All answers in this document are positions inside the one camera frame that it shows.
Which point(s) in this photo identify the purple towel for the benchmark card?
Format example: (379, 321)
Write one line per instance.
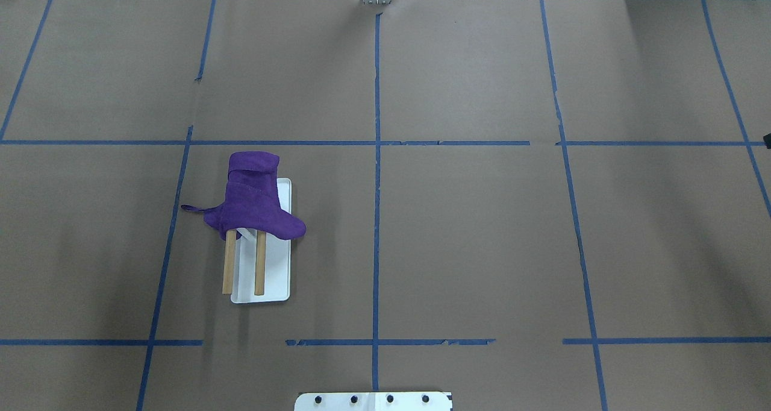
(251, 199)

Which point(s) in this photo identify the white rack base tray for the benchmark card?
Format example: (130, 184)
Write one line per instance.
(278, 269)

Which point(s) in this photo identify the wooden rack bar upper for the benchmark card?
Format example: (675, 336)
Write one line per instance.
(260, 263)

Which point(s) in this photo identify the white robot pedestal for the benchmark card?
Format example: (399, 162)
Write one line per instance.
(432, 400)

